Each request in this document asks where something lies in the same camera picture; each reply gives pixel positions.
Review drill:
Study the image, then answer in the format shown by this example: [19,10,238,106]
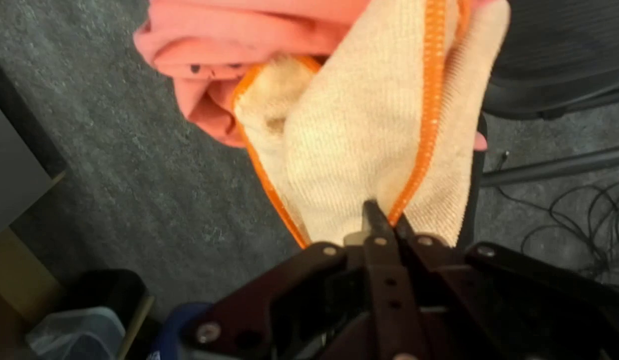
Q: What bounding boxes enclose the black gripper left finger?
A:
[182,197,426,360]

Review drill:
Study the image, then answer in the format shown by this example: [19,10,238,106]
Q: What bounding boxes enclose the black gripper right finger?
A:
[394,212,619,360]

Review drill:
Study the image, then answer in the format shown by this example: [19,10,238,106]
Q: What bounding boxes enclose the cream cloth with orange edge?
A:
[230,0,514,250]

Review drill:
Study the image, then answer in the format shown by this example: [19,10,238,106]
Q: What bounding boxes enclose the pink shirt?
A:
[132,0,492,152]

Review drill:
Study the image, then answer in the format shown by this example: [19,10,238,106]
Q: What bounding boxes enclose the black mesh office chair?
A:
[456,0,619,251]

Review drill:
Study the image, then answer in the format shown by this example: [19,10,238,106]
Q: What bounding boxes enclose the blue bin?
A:
[156,299,216,360]

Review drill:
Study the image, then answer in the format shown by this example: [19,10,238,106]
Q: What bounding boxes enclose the black bin with clear liner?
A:
[27,268,156,360]

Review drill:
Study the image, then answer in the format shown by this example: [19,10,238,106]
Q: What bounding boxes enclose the black floor cables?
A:
[496,178,619,282]

